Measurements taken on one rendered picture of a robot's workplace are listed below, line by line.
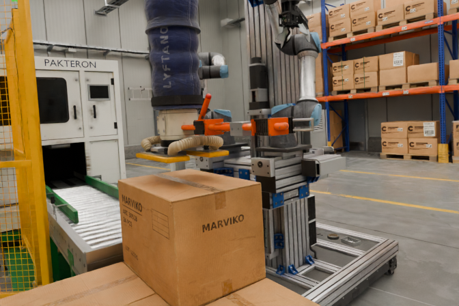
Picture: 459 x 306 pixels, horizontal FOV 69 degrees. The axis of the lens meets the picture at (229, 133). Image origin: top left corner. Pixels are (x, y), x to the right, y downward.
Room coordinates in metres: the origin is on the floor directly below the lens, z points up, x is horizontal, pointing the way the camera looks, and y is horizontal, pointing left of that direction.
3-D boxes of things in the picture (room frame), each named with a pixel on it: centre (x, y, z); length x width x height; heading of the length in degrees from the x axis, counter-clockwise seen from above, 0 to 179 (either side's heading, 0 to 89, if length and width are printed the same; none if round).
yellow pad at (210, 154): (1.54, 0.14, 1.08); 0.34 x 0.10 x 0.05; 35
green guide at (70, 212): (2.85, 1.57, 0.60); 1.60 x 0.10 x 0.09; 37
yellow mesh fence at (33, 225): (2.96, 1.84, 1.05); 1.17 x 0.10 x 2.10; 37
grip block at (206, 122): (1.28, 0.08, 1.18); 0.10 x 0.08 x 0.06; 125
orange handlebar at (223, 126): (1.39, 0.01, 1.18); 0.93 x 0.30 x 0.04; 35
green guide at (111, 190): (3.17, 1.14, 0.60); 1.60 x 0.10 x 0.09; 37
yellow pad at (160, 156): (1.43, 0.30, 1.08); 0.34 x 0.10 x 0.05; 35
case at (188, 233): (1.48, 0.22, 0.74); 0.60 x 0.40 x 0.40; 35
